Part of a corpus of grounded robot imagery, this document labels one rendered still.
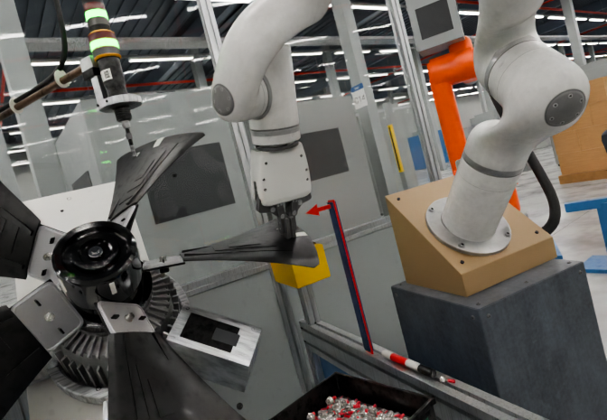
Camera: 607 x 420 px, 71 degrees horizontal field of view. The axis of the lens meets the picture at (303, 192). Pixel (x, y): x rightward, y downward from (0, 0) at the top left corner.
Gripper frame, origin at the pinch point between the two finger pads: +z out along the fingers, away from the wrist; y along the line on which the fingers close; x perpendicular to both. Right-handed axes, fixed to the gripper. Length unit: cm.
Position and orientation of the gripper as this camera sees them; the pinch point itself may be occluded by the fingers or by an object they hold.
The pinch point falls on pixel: (287, 226)
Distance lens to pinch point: 78.9
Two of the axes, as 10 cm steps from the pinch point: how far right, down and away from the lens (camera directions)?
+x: 4.8, 2.2, -8.5
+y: -8.7, 2.3, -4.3
